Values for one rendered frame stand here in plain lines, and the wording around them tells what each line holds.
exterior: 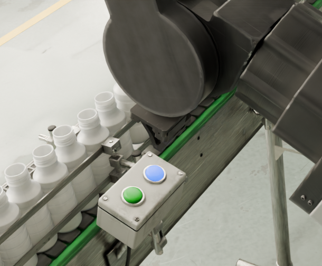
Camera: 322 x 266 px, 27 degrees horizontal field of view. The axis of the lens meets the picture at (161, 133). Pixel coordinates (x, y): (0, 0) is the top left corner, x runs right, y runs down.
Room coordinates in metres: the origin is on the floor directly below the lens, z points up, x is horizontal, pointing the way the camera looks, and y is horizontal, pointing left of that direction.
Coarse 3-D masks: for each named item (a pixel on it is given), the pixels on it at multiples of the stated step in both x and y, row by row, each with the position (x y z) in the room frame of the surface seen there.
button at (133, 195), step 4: (128, 188) 0.83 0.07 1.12; (132, 188) 0.83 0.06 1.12; (136, 188) 0.83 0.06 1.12; (124, 192) 0.82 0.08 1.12; (128, 192) 0.82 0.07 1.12; (132, 192) 0.82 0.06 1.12; (136, 192) 0.82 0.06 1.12; (140, 192) 0.82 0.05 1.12; (124, 196) 0.81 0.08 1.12; (128, 196) 0.81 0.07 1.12; (132, 196) 0.81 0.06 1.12; (136, 196) 0.81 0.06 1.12; (140, 196) 0.81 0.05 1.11; (128, 200) 0.81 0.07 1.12; (132, 200) 0.81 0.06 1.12; (136, 200) 0.81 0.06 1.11; (140, 200) 0.81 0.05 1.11
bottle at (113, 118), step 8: (96, 96) 1.06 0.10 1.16; (104, 96) 1.07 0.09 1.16; (112, 96) 1.05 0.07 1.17; (96, 104) 1.05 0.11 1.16; (104, 104) 1.04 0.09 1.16; (112, 104) 1.04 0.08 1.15; (104, 112) 1.04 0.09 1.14; (112, 112) 1.04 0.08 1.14; (120, 112) 1.05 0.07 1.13; (104, 120) 1.03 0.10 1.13; (112, 120) 1.03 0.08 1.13; (120, 120) 1.03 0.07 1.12; (112, 128) 1.02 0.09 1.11; (120, 128) 1.03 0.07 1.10; (128, 136) 1.04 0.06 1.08; (128, 144) 1.04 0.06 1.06; (120, 152) 1.03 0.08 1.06; (128, 152) 1.03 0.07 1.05; (128, 168) 1.03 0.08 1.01
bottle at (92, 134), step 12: (84, 120) 0.99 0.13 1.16; (96, 120) 0.99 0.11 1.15; (84, 132) 0.99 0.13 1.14; (96, 132) 0.99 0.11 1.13; (108, 132) 1.00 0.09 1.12; (84, 144) 0.98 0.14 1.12; (96, 144) 0.98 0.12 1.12; (108, 156) 0.98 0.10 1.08; (96, 168) 0.98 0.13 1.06; (108, 168) 0.98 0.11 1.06; (96, 180) 0.98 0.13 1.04
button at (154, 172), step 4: (148, 168) 0.87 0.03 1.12; (152, 168) 0.87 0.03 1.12; (156, 168) 0.87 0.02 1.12; (160, 168) 0.87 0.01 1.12; (148, 172) 0.86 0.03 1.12; (152, 172) 0.86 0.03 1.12; (156, 172) 0.86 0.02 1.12; (160, 172) 0.86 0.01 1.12; (148, 176) 0.85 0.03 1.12; (152, 176) 0.85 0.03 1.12; (156, 176) 0.85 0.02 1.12; (160, 176) 0.85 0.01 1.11; (156, 180) 0.85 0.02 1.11
